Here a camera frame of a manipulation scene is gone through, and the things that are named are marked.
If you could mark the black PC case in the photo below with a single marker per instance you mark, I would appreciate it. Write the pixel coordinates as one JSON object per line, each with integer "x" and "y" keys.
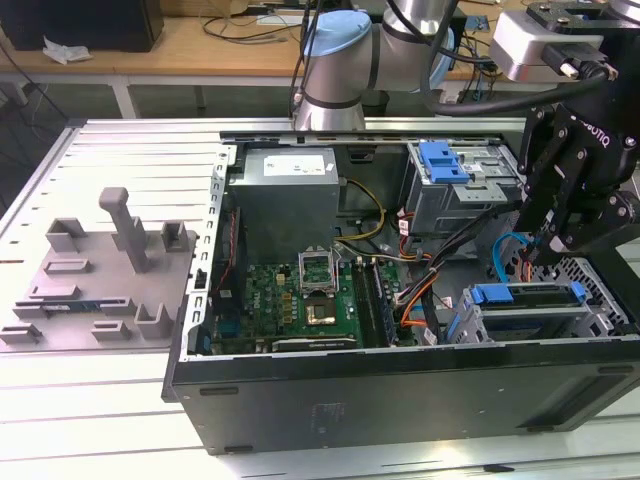
{"x": 400, "y": 400}

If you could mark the green motherboard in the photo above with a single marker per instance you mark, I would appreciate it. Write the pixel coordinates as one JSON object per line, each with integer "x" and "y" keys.
{"x": 270, "y": 300}

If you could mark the black graphics card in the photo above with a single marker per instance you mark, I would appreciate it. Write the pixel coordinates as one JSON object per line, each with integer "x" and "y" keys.
{"x": 315, "y": 344}

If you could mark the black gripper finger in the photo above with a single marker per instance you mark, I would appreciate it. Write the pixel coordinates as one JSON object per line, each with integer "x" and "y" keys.
{"x": 600, "y": 225}
{"x": 545, "y": 170}

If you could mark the grey power supply unit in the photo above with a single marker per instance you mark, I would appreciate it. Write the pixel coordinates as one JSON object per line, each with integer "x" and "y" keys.
{"x": 280, "y": 210}

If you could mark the crumpled white plastic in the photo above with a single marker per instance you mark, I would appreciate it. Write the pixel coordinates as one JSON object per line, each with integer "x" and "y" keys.
{"x": 65, "y": 50}

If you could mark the metal drive cage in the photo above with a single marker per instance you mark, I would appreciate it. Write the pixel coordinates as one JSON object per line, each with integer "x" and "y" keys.
{"x": 450, "y": 210}

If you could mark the black waste bin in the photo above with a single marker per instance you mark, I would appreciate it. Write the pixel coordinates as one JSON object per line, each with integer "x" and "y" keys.
{"x": 375, "y": 102}

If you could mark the large black box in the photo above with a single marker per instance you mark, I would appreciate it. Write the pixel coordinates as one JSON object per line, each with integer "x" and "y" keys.
{"x": 75, "y": 25}

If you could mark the grey parts rack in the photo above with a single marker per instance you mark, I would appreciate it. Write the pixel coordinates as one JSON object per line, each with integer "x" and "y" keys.
{"x": 100, "y": 280}

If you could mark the metal disk bay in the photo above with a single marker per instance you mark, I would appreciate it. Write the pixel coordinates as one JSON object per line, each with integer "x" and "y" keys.
{"x": 530, "y": 312}

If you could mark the black RAM slot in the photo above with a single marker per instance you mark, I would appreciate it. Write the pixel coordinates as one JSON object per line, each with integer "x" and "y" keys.
{"x": 364, "y": 300}

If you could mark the wooden desk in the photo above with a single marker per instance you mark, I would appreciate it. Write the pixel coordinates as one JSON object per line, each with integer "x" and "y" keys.
{"x": 175, "y": 50}

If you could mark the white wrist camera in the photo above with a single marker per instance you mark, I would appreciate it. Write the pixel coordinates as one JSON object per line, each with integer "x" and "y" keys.
{"x": 520, "y": 45}

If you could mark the CPU socket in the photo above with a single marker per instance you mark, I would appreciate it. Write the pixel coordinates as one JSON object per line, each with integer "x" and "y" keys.
{"x": 320, "y": 312}

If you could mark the hard disk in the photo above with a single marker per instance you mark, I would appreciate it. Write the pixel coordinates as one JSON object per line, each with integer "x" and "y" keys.
{"x": 492, "y": 293}

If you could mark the RAM stick on rack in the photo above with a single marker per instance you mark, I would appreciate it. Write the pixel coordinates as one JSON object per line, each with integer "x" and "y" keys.
{"x": 62, "y": 306}

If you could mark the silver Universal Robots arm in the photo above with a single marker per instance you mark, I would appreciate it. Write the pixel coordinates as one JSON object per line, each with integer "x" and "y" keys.
{"x": 340, "y": 65}

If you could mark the blue drive latch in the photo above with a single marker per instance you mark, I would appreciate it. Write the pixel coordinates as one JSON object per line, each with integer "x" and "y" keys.
{"x": 442, "y": 162}

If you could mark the small black clip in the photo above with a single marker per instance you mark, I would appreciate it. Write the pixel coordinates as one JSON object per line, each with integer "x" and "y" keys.
{"x": 498, "y": 468}

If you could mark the RAM stick in slot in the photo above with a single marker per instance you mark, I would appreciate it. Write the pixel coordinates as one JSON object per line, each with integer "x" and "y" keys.
{"x": 384, "y": 305}

